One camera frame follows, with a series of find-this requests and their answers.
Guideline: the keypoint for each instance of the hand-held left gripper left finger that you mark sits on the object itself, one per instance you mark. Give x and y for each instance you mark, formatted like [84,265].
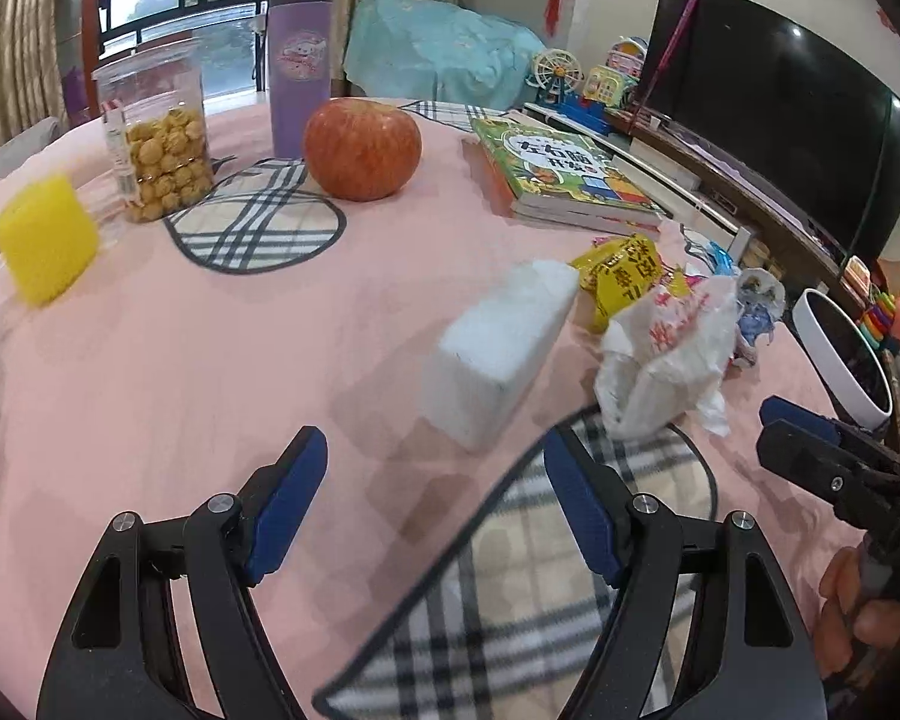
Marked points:
[289,510]

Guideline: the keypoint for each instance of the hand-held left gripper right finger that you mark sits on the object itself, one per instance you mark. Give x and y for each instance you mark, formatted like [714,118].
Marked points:
[581,517]

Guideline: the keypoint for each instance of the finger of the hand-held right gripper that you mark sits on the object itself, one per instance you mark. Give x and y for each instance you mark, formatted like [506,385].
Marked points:
[817,465]
[795,414]

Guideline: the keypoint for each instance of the white bin with black bag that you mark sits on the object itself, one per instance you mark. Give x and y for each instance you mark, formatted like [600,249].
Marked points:
[851,367]

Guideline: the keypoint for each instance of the blue silver wrapper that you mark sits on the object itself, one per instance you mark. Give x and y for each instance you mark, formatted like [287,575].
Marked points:
[757,300]

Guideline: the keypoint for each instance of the white plastic bag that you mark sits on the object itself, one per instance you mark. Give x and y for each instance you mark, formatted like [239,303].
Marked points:
[667,360]

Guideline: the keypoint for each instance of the yellow snack packet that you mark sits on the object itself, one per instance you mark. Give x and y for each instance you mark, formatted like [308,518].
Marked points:
[630,277]

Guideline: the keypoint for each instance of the person's right hand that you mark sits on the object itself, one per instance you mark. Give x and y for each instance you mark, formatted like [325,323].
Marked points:
[844,600]

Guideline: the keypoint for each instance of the pink plaid-patch tablecloth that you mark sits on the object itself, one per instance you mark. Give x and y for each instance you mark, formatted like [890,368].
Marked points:
[195,390]

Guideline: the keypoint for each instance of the blue blister package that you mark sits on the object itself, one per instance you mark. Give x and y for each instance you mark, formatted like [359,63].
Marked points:
[720,256]

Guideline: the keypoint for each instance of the white foam block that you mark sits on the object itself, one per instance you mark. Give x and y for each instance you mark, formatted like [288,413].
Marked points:
[487,367]

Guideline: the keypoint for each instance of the white television cabinet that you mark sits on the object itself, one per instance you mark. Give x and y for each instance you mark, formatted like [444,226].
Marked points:
[720,195]

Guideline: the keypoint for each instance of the pale children's book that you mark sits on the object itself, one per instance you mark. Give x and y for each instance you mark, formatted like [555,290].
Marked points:
[570,219]

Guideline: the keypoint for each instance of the black television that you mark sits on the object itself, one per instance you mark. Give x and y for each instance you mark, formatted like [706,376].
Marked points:
[780,112]

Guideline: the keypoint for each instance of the green children's book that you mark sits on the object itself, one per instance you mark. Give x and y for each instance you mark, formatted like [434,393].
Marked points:
[562,165]

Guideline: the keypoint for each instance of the yellow sponge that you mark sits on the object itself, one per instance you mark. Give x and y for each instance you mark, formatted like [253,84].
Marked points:
[45,240]

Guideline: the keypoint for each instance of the blue plastic toy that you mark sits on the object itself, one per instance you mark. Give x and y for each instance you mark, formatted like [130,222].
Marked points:
[585,116]

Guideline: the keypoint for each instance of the red apple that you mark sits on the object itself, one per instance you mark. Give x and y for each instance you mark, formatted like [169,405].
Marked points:
[364,150]

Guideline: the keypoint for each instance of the clear snack jar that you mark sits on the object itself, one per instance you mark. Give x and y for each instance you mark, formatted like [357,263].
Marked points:
[165,157]

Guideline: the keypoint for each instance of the colourful toy house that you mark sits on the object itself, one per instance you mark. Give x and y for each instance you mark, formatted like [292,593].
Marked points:
[606,84]

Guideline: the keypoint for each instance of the pink white toy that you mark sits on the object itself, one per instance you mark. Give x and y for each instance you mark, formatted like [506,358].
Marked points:
[628,52]

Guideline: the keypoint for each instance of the pink stick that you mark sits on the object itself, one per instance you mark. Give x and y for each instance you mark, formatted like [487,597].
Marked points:
[675,34]

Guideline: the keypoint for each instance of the toy ferris wheel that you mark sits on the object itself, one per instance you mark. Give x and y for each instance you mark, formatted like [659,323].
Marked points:
[555,75]

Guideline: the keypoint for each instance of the purple tumbler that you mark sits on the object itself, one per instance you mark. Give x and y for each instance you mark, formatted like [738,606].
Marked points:
[300,67]

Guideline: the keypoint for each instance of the pale sofa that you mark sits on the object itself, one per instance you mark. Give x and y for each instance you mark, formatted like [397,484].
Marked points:
[22,150]

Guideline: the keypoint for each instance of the teal cloth cover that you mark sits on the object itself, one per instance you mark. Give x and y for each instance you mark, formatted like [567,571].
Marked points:
[435,45]

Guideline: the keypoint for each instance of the red character wall sticker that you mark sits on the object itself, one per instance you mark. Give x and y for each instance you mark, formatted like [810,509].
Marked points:
[885,19]

